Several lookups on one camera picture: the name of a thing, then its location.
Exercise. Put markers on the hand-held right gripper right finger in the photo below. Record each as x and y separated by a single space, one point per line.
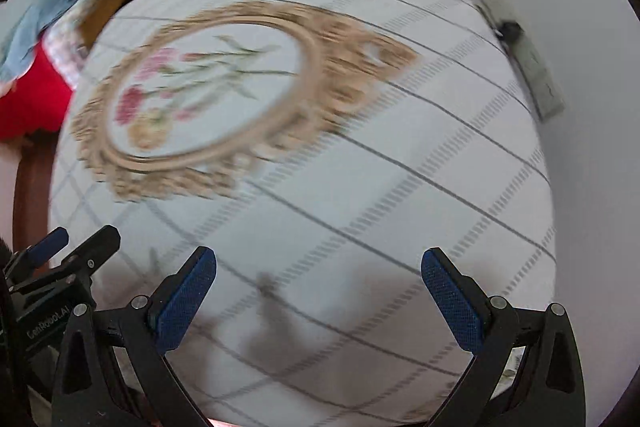
452 302

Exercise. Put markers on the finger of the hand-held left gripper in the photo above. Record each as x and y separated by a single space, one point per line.
97 244
50 243

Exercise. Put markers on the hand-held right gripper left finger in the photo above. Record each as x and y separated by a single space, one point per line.
182 302

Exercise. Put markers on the red blanket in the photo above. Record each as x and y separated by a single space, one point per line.
25 97

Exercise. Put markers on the white checkered tablecloth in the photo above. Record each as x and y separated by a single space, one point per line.
380 157

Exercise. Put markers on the grey power strip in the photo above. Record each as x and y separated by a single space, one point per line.
537 72

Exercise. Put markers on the round floral lace placemat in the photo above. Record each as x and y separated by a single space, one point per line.
345 72

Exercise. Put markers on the black plug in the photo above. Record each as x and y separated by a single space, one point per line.
511 31

